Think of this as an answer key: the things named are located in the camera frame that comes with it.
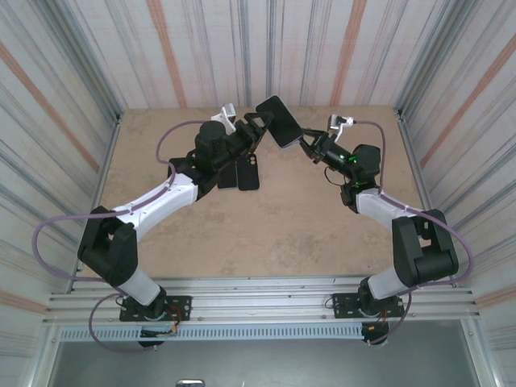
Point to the black-screen smartphone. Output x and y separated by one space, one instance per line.
280 121

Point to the black smartphone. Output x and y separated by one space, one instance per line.
230 179

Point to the black phone case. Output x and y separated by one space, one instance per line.
248 177

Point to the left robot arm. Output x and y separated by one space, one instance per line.
161 197

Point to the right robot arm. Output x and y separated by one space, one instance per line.
379 205

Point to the small controller board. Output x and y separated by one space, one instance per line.
155 332
371 328

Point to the grey metal panel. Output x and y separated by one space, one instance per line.
282 363

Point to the metal side rail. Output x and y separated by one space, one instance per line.
108 161
415 161

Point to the metal corner post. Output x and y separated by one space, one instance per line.
419 72
102 76

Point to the aluminium rail frame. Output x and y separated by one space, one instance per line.
258 300

